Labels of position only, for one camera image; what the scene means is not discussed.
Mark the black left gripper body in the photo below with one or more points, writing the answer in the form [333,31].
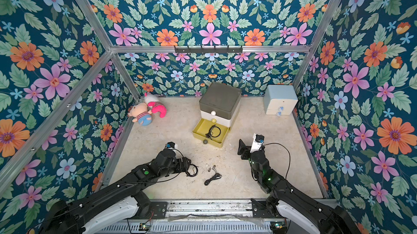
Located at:
[176,166]

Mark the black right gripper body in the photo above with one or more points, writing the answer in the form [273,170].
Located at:
[245,149]

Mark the black earphones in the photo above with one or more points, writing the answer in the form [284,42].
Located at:
[213,132]
[192,171]
[216,176]

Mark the white drawer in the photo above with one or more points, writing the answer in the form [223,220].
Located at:
[219,120]

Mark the yellow bottom drawer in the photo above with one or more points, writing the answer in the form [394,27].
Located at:
[202,128]

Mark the grey top drawer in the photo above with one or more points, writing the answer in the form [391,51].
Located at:
[206,111]

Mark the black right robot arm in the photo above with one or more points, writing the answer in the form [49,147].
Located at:
[287,201]

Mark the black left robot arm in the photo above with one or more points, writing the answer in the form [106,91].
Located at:
[121,200]

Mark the three-drawer mini cabinet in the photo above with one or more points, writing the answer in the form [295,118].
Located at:
[222,95]

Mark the light blue small cabinet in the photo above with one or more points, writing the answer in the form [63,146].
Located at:
[280,100]

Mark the pink white plush toy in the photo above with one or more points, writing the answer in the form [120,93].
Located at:
[155,105]

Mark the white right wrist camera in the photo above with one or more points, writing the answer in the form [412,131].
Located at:
[257,144]

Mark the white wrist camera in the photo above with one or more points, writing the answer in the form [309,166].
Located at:
[257,144]
[171,145]

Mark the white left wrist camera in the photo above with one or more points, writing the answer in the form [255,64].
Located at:
[171,145]

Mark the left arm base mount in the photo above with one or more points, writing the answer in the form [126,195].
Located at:
[149,209]

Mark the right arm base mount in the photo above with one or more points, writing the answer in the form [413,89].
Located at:
[264,208]

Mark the black hook rail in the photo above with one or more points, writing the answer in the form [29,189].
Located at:
[208,49]

